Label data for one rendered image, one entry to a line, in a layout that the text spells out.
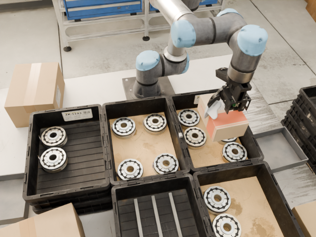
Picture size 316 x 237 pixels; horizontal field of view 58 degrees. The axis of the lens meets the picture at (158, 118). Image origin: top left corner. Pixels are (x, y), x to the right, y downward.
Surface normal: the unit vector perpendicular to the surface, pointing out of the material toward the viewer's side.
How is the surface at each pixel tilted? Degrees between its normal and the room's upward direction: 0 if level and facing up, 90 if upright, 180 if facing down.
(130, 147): 0
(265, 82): 0
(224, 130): 90
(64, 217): 0
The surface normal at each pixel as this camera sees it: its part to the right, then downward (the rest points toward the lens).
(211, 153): 0.04, -0.62
